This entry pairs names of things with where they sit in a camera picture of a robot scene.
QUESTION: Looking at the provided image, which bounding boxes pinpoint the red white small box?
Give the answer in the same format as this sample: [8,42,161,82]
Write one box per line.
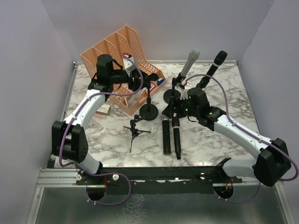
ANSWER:
[149,83,156,91]

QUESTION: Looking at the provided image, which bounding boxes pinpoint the small black tripod stand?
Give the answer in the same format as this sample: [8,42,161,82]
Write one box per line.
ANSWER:
[124,114,151,153]

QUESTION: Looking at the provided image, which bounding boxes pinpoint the black microphone stand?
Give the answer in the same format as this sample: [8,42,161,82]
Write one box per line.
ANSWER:
[139,85,158,121]
[196,76,210,89]
[163,72,185,104]

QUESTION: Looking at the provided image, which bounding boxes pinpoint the peach plastic file organizer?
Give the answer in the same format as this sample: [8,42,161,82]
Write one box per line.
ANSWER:
[80,25,167,115]

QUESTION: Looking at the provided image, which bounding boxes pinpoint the white remote red button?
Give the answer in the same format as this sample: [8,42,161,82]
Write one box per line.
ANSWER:
[97,104,112,116]

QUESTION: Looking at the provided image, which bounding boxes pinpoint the black mounting base bar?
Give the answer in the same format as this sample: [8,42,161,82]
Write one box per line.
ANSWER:
[76,165,242,195]

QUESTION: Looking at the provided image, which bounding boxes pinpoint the black microphone grey band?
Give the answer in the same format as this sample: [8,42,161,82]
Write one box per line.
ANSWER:
[206,50,228,76]

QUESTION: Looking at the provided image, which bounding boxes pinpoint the black microphone white band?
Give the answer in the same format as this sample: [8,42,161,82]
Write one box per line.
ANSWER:
[171,117,181,160]

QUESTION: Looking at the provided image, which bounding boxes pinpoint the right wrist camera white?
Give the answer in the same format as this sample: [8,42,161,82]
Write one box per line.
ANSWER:
[180,88,190,100]

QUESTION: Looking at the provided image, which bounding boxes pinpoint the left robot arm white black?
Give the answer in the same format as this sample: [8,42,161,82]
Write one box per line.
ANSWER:
[51,54,159,175]

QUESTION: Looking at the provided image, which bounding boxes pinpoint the aluminium frame rail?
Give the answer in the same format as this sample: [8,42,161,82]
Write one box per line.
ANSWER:
[26,62,78,224]

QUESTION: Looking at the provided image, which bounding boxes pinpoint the black microphone silver grille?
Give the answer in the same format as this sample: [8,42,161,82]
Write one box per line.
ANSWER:
[162,117,171,155]

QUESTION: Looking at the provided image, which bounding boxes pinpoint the green capped marker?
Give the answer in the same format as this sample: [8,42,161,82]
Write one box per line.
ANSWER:
[124,98,129,108]

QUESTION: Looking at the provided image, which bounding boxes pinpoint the blue white eraser box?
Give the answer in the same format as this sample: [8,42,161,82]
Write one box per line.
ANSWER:
[157,77,164,86]

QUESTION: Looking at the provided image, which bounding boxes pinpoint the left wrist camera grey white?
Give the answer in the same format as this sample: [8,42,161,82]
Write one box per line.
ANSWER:
[123,52,136,75]

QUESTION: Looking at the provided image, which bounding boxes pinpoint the yellow capped pen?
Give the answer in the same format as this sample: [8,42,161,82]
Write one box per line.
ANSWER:
[94,113,107,119]

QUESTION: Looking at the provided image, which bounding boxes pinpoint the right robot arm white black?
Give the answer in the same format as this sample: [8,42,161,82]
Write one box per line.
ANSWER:
[162,88,291,187]

